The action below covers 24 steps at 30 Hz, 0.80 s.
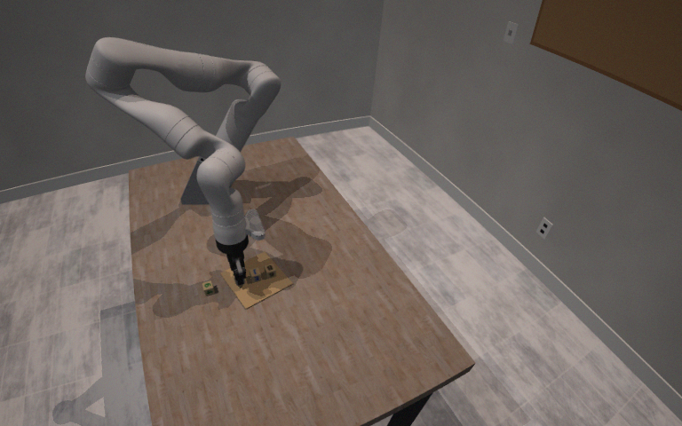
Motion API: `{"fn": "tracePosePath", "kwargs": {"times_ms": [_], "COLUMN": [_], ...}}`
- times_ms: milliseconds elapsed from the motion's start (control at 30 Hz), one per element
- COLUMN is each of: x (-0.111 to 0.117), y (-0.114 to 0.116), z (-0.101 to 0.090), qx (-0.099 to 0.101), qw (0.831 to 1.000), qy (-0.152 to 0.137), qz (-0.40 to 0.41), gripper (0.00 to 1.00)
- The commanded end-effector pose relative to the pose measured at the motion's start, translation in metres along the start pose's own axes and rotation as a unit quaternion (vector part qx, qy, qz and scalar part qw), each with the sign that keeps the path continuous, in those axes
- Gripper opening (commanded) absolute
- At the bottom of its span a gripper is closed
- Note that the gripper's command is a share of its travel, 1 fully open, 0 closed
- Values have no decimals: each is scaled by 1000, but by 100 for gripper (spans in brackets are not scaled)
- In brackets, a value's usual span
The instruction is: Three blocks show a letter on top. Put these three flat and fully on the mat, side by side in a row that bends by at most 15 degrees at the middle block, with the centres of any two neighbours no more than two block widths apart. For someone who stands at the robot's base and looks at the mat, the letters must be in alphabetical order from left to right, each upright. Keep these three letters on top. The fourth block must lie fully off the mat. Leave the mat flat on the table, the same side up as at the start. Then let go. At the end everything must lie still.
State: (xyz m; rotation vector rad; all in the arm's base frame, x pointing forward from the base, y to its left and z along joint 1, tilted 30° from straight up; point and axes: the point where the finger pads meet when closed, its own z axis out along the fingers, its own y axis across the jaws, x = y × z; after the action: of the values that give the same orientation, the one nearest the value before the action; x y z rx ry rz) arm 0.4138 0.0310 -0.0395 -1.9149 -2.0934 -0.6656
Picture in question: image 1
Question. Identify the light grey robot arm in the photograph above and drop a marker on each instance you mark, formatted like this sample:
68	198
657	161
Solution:
112	65

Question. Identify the tan flat mat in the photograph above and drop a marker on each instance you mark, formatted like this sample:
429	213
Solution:
251	293

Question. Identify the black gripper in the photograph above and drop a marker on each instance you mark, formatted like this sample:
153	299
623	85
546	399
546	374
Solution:
235	258

